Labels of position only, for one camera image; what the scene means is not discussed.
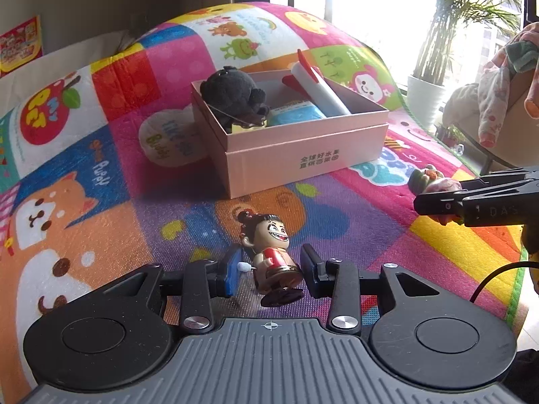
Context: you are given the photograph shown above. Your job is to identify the black-haired red wind-up figurine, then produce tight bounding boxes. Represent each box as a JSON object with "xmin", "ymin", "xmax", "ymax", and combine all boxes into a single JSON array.
[{"xmin": 236, "ymin": 211, "xmax": 305, "ymax": 307}]

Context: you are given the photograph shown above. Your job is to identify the colourful cartoon play mat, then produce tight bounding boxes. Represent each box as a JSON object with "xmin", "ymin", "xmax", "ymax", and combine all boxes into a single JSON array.
[{"xmin": 0, "ymin": 1, "xmax": 529, "ymax": 404}]

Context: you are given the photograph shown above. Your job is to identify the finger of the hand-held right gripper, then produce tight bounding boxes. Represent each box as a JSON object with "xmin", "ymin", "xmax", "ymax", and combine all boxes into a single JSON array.
[
  {"xmin": 415, "ymin": 182, "xmax": 539, "ymax": 228},
  {"xmin": 459, "ymin": 169, "xmax": 539, "ymax": 192}
]

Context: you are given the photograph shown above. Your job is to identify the small potted plant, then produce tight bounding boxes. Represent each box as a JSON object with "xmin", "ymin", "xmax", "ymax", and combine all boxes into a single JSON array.
[{"xmin": 436, "ymin": 124, "xmax": 466, "ymax": 154}]

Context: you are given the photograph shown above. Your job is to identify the beige chair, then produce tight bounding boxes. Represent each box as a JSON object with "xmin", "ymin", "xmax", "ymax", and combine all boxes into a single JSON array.
[{"xmin": 442, "ymin": 82, "xmax": 539, "ymax": 175}]

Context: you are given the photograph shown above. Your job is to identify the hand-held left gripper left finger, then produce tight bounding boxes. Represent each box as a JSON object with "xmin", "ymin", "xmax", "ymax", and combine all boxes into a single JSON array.
[{"xmin": 99, "ymin": 247, "xmax": 245, "ymax": 332}]

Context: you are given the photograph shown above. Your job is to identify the potted palm plant white pot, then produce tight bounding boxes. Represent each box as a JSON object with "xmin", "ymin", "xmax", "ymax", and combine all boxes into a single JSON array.
[{"xmin": 406, "ymin": 0, "xmax": 531, "ymax": 132}]

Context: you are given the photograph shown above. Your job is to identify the red yellow picture card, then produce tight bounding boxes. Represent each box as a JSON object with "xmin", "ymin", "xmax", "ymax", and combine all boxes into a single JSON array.
[{"xmin": 0, "ymin": 14, "xmax": 43, "ymax": 77}]

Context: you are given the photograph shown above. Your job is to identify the green cloth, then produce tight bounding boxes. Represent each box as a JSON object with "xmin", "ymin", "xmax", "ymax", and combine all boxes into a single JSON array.
[{"xmin": 505, "ymin": 40, "xmax": 539, "ymax": 74}]

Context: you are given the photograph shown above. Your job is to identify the black cable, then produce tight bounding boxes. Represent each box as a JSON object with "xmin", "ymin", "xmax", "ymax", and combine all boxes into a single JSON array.
[{"xmin": 469, "ymin": 261, "xmax": 539, "ymax": 304}]

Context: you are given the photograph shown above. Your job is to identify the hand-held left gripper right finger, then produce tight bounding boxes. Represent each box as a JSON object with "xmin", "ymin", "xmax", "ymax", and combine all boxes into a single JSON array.
[{"xmin": 300, "ymin": 244, "xmax": 443, "ymax": 332}]

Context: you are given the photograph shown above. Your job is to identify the pink printed cloth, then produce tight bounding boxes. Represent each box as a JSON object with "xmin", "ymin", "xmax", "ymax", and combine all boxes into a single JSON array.
[{"xmin": 478, "ymin": 21, "xmax": 539, "ymax": 149}]

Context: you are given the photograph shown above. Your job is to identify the small pink green toy figure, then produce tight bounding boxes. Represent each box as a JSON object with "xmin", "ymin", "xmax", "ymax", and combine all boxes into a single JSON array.
[{"xmin": 408, "ymin": 164, "xmax": 464, "ymax": 226}]

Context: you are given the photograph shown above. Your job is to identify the white red toy rocket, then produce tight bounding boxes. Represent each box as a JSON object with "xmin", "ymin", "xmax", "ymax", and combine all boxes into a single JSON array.
[{"xmin": 281, "ymin": 49, "xmax": 352, "ymax": 117}]

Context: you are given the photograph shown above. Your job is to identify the beige sofa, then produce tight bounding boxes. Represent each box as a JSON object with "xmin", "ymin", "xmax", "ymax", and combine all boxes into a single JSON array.
[{"xmin": 0, "ymin": 29, "xmax": 139, "ymax": 119}]

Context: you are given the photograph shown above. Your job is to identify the black plush toy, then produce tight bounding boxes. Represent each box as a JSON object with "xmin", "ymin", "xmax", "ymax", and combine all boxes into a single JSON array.
[{"xmin": 200, "ymin": 66, "xmax": 271, "ymax": 129}]

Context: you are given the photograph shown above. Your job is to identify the pink cardboard box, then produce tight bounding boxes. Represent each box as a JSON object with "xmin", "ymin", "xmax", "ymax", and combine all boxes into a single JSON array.
[{"xmin": 191, "ymin": 69, "xmax": 390, "ymax": 199}]

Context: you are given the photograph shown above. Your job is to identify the blue white tissue pack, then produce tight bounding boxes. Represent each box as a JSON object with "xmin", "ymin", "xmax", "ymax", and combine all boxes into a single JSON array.
[{"xmin": 267, "ymin": 100, "xmax": 327, "ymax": 127}]

